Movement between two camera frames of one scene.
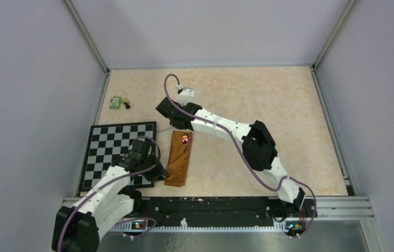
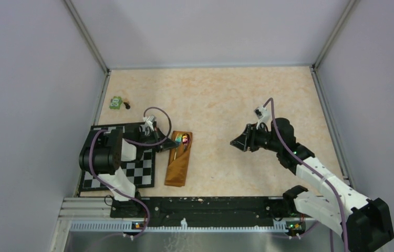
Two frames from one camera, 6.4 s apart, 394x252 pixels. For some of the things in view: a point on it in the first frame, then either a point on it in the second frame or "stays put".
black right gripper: [185, 105] -> [248, 138]
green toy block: [115, 103] stays put
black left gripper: [156, 175] -> [169, 143]
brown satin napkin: [176, 173] stays put
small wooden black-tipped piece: [126, 103] stays put
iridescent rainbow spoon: [185, 139] stays put
